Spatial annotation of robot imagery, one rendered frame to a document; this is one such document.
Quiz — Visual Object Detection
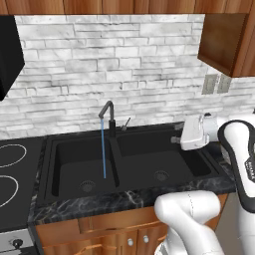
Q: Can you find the grey faucet lever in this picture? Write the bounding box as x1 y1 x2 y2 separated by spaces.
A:
120 117 131 131

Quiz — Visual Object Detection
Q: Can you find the silver oven front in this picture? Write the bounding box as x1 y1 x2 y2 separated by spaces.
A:
0 228 36 255

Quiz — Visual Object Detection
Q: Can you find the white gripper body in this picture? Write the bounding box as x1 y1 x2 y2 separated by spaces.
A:
179 116 205 151

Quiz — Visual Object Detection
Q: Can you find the black range hood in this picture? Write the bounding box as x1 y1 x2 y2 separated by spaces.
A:
0 14 26 103

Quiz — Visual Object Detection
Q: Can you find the black double sink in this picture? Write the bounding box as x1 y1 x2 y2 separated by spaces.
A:
35 123 223 209

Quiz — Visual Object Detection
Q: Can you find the dark wooden wall cupboard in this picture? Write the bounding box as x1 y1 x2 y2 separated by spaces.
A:
197 13 255 79

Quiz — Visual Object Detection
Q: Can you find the black oven knob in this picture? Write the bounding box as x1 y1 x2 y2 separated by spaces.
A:
12 238 24 249

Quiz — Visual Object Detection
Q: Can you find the wooden upper cupboard run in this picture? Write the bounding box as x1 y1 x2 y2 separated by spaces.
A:
0 0 255 16

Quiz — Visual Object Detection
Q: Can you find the blue water stream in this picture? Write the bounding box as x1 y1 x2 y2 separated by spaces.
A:
100 118 108 179

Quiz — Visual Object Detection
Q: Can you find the black hob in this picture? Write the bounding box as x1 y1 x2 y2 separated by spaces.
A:
0 136 46 233

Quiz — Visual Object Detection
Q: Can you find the black sink faucet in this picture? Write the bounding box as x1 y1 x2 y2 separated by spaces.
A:
98 100 118 139

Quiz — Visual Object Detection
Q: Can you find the grey wall outlet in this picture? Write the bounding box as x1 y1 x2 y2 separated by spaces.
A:
216 74 233 95
201 73 219 96

